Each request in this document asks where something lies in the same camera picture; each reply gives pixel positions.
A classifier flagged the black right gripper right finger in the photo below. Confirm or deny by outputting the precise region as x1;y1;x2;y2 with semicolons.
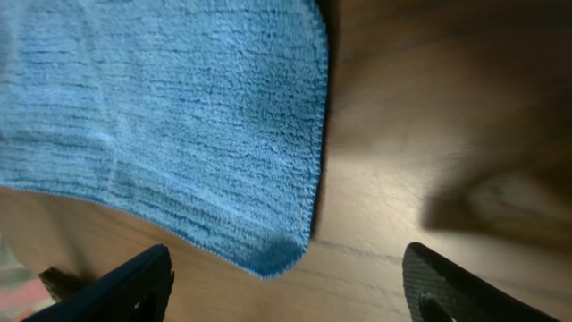
402;242;557;322

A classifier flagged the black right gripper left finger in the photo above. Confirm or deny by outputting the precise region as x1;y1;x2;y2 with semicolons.
23;244;174;322

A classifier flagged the blue cloth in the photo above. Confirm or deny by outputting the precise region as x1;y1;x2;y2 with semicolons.
1;0;329;278

